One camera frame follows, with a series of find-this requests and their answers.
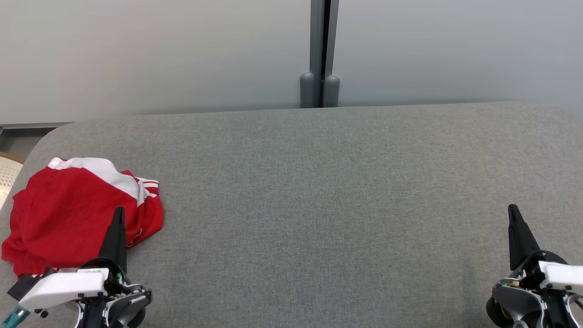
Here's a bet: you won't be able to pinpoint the grey partition post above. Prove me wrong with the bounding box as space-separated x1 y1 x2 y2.
310 0 340 108

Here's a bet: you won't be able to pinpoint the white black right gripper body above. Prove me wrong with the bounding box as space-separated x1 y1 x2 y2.
512 251 583 294

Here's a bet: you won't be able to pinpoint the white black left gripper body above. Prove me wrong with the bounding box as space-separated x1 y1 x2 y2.
18 257 122 315

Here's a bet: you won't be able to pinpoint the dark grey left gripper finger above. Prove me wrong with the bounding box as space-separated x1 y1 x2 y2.
98 206 128 274

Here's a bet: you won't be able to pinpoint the grey rounded post cap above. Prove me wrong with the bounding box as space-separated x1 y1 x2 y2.
322 75 340 108
300 72 316 108

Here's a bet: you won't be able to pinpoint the red Bulls 23 shorts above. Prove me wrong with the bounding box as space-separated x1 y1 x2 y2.
1 157 139 278

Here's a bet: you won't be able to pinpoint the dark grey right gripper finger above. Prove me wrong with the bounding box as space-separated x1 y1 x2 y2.
508 204 542 272

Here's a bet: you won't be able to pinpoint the teal cable connector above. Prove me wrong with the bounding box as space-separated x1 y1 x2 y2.
0 305 30 328

